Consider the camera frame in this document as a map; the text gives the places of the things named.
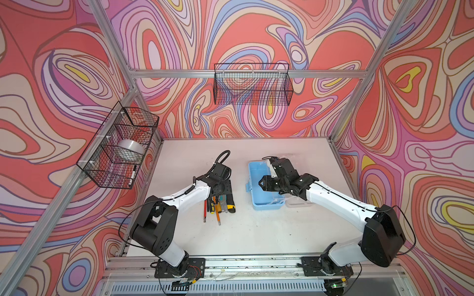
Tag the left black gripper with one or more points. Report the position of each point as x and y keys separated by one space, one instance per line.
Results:
x=227 y=183

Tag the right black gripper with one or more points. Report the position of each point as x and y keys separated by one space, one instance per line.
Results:
x=266 y=183

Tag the teal utility knife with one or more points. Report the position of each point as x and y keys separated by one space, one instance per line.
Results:
x=223 y=205

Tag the red handled hex key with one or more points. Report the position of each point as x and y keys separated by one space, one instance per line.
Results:
x=205 y=212

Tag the blue plastic tool box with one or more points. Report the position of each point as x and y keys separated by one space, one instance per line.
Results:
x=262 y=200

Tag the orange handled hex key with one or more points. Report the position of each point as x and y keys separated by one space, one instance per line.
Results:
x=218 y=218

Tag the clear tool box lid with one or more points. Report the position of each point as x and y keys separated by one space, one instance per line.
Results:
x=299 y=163

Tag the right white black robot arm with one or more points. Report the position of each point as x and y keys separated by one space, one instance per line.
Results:
x=381 y=236

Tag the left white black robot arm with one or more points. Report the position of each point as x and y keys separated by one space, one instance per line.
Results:
x=154 y=227

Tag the yellow black utility knife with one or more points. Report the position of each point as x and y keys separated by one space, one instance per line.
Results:
x=231 y=207

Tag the marker pen in basket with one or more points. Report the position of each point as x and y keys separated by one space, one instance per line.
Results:
x=133 y=175

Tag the grey tape roll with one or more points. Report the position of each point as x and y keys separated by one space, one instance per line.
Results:
x=129 y=151

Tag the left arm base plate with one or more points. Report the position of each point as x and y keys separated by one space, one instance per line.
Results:
x=192 y=268

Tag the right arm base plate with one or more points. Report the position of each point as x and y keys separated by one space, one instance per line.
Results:
x=315 y=266

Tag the black wire basket at back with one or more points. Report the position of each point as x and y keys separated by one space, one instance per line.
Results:
x=252 y=84

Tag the black wire basket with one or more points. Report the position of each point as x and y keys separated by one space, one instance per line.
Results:
x=252 y=84
x=99 y=161

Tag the black wire basket on left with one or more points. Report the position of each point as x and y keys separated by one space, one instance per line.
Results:
x=99 y=161

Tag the aluminium front rail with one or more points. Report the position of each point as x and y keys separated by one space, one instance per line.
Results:
x=237 y=267

